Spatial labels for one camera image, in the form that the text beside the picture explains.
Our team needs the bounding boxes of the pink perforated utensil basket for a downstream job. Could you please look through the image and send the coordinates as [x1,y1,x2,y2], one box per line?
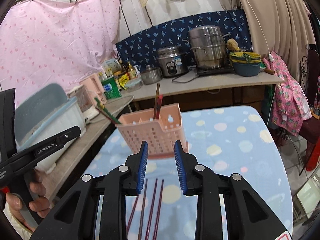
[118,104,190,160]

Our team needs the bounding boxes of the clear plastic floor box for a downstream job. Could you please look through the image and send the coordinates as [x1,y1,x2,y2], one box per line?
[296,174,320,219]

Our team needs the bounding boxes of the yellow snack packet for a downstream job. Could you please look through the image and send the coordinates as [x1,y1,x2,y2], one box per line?
[117,76,131,90]

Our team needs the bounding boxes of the brown loofah sponge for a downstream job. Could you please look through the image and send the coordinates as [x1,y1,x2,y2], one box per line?
[226,38,238,52]

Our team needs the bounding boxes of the large steel steamer pot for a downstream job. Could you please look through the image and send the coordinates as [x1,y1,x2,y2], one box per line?
[187,25,231,70]

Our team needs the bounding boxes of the clear lidded food container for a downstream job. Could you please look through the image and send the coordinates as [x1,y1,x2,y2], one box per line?
[124,77,143,92]

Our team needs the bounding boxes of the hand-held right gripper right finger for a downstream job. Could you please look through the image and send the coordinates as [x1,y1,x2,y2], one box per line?
[174,141,292,240]

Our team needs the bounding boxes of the beige curtain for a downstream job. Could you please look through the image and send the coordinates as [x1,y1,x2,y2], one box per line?
[220,0,316,57]

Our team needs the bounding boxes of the navy floral cloth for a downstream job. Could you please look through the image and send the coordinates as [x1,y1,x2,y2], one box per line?
[115,9,253,67]

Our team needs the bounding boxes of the black induction cooker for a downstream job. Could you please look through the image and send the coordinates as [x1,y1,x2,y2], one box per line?
[194,64,235,76]

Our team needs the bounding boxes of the wooden side counter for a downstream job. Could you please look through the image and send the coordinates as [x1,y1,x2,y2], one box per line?
[44,94,135,207]

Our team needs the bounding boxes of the dark red chopstick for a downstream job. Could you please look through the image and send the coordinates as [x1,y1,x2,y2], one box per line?
[126,199,138,232]
[98,108,122,125]

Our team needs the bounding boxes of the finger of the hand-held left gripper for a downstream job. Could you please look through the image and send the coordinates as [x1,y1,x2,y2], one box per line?
[55,126,82,146]

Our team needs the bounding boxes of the blue basin stack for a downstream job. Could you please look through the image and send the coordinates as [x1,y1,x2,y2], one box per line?
[229,52,262,78]

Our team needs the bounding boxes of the light stone counter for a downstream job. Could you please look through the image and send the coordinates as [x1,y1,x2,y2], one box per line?
[120,66,286,103]

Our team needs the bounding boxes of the white cord switch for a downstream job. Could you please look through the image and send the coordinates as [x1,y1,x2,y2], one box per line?
[234,0,275,62]

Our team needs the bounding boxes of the small steel pot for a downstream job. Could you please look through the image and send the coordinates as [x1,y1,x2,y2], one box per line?
[140,65,163,85]

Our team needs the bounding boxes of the green chopstick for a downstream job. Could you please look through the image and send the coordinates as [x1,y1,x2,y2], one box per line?
[94,97,120,124]

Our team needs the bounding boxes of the brown sauce bottle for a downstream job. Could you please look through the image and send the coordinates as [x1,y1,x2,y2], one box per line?
[126,61,137,80]

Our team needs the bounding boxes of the steel rice cooker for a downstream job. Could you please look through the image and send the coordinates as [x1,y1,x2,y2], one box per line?
[157,46,189,78]

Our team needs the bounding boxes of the pink pineapple print garment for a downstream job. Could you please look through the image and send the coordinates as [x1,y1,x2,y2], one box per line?
[268,51,313,137]

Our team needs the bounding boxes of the white dish drainer tub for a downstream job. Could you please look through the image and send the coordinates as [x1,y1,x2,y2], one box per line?
[14,83,87,173]

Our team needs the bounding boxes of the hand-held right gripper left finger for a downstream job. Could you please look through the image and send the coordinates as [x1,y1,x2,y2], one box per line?
[30,141,149,240]

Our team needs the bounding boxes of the person's left hand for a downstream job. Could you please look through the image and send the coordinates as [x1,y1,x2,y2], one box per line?
[5,174,55,230]

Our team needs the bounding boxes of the pink electric kettle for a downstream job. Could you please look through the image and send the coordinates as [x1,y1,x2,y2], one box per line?
[79,74,108,105]

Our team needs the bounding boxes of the blue dotted tablecloth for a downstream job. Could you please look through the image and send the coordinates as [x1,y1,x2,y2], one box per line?
[82,106,295,240]

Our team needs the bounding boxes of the maroon chopstick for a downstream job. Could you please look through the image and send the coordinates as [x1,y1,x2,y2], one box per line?
[153,179,165,240]
[145,179,158,240]

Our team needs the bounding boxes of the pink dotted curtain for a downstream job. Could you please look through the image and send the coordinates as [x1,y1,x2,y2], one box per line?
[0,0,122,102]

